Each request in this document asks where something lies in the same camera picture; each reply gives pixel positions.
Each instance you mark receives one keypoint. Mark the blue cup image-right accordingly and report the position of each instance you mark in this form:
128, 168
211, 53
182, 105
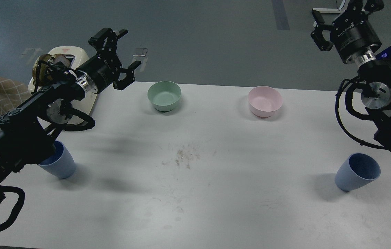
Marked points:
357, 171

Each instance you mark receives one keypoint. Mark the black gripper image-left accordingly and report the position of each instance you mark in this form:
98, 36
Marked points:
105, 68

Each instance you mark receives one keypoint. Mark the green bowl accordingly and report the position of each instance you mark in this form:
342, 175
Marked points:
164, 95

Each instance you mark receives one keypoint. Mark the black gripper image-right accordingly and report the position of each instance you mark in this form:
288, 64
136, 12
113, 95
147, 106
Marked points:
350, 32

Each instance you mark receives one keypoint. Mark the blue cup image-left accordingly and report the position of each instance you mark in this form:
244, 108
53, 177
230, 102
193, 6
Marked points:
61, 164

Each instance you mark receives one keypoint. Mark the white desk leg base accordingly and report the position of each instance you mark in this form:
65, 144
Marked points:
327, 10

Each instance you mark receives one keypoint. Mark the toast slice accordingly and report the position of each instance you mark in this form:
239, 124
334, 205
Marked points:
39, 70
59, 62

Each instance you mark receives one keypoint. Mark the toast slice rear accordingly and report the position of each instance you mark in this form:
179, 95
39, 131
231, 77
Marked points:
39, 70

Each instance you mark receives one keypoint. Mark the cream toaster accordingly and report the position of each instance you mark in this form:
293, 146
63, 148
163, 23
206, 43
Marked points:
75, 56

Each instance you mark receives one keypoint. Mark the toast slice front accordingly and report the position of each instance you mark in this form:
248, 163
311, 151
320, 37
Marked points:
59, 62

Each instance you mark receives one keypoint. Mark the pink bowl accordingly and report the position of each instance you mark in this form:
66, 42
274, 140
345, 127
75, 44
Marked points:
264, 101

